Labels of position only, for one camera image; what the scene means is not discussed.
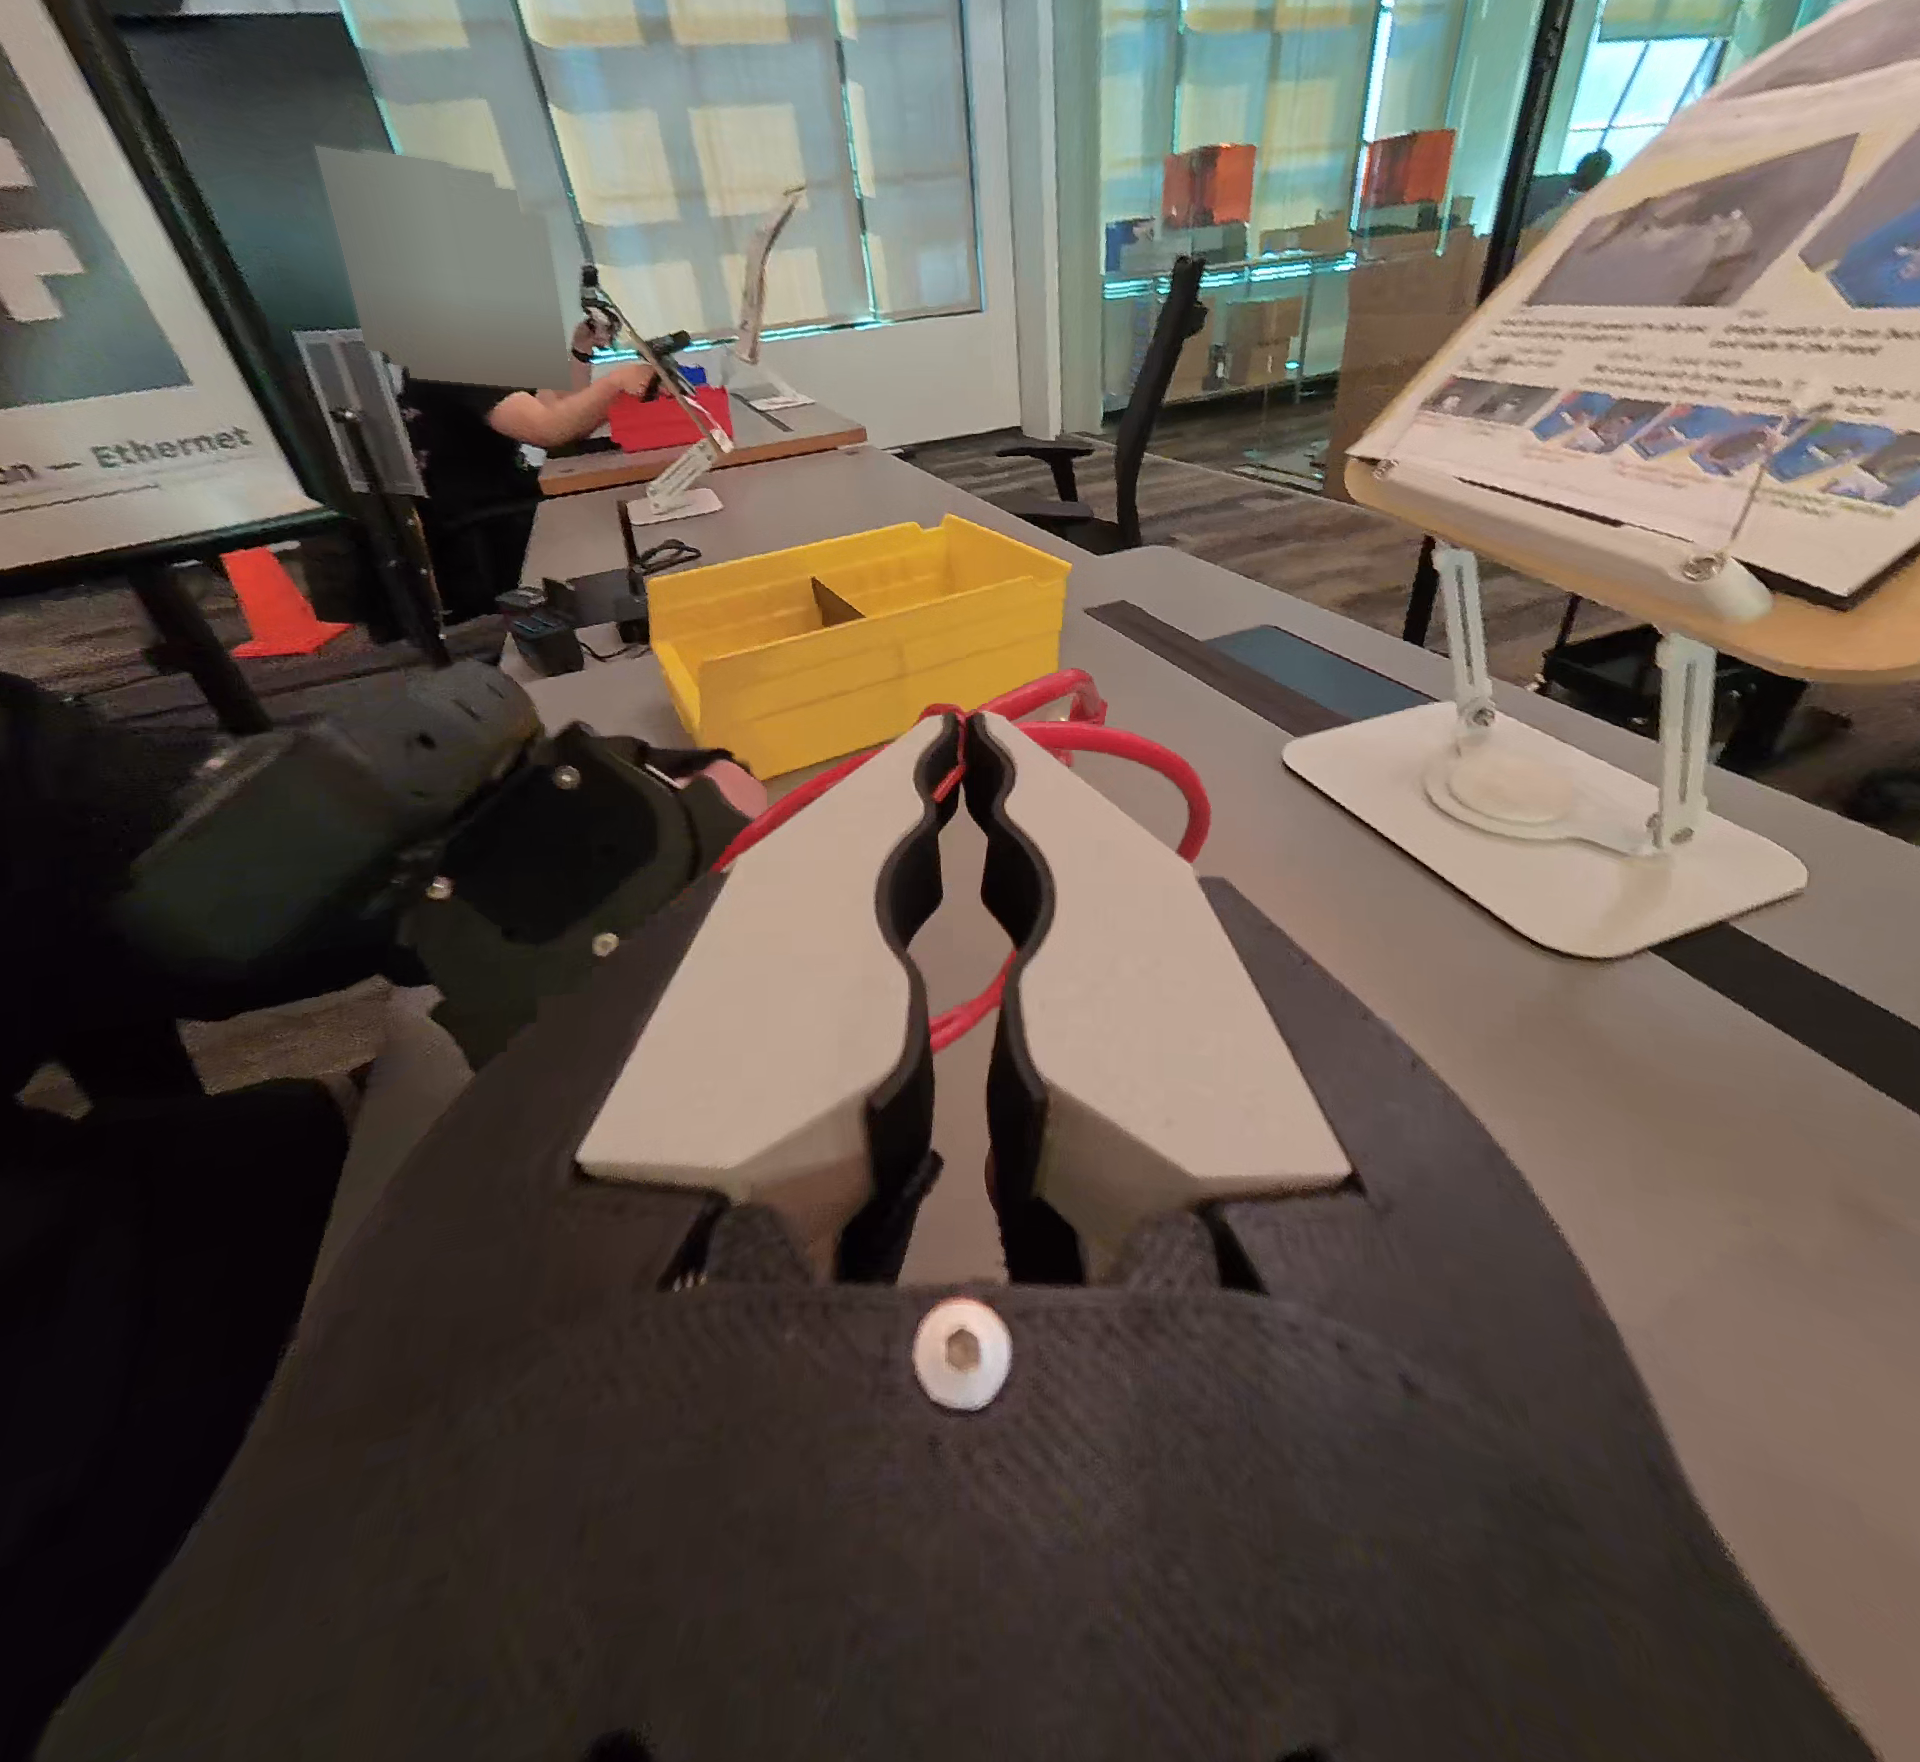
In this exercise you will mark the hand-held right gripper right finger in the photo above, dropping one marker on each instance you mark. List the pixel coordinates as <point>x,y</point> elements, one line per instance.
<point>1188,1042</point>

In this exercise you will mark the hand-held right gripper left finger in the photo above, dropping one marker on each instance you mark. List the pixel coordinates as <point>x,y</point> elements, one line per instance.
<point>738,1029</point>

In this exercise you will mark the person's left forearm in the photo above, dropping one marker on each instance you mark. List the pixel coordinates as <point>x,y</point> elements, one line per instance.
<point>75,859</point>

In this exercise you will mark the person's left hand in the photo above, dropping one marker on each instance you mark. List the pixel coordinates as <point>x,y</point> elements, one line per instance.
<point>738,787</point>

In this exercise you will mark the orange traffic cone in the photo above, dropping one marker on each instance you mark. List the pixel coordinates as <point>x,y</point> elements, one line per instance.
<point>279,613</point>

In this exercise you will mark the yellow plastic bin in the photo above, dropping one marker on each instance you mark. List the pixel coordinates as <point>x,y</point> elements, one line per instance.
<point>839,698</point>

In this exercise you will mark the red bin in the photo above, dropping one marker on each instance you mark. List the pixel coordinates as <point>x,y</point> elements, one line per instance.
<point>678,421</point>

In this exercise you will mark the wooden work table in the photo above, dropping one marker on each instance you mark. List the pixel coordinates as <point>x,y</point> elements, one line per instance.
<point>782,435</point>

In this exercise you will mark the black office chair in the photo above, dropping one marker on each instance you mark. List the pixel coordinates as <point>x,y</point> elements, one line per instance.
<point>1623,680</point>
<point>1156,397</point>

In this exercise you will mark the black framed sign poster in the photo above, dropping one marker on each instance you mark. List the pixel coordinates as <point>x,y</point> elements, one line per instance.
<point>90,295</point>

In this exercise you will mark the cardboard box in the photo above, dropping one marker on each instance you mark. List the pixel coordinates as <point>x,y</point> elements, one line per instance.
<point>1397,352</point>

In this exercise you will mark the instruction sheet on wooden stand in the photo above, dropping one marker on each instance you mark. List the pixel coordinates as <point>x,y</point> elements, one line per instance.
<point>1832,644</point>

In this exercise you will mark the printed instruction sheet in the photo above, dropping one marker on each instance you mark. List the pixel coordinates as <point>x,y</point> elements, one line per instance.
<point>1649,371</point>

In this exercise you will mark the orange box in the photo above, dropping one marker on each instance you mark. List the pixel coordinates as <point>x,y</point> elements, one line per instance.
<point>1209,185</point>
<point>1406,171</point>

